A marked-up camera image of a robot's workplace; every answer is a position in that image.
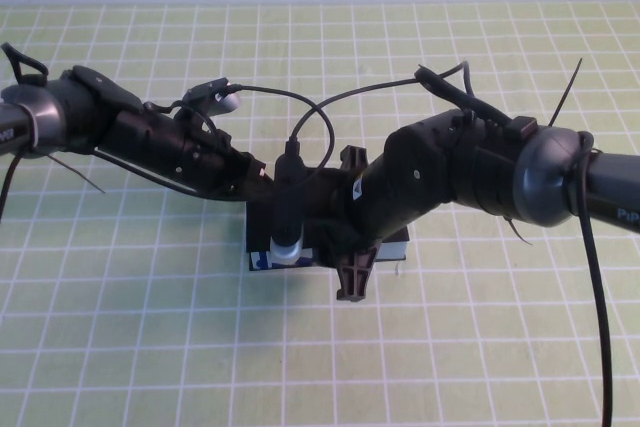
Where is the left camera black cable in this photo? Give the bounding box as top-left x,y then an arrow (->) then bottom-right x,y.
0,84 -> 336,221

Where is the left arm cable loop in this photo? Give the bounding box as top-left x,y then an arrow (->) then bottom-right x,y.
0,41 -> 50,87

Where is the green white grid tablecloth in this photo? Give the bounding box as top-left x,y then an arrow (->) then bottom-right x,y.
0,2 -> 640,427

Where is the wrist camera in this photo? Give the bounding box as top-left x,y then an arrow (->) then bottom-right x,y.
269,152 -> 307,266
185,77 -> 242,116

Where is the right arm cable harness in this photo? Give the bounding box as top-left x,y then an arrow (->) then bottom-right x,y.
415,64 -> 540,142

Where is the right camera black bracket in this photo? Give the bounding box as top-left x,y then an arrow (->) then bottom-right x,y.
302,169 -> 346,209

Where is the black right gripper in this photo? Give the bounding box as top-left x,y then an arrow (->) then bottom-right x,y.
323,145 -> 397,304

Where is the black zip tie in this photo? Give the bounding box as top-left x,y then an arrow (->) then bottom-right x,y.
47,152 -> 107,194
501,215 -> 535,247
548,57 -> 584,129

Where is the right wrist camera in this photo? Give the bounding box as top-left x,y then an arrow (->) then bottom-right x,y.
269,152 -> 307,266

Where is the black printed glasses case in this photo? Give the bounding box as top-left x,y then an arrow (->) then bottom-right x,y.
245,196 -> 410,272

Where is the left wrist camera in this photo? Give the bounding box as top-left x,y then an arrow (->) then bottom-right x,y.
185,77 -> 242,116

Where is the camera black cable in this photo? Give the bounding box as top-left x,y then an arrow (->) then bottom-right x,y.
284,60 -> 616,427
0,84 -> 336,221

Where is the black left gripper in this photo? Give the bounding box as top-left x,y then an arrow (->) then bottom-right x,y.
172,119 -> 276,202

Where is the right camera black cable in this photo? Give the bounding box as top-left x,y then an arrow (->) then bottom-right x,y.
284,60 -> 616,427

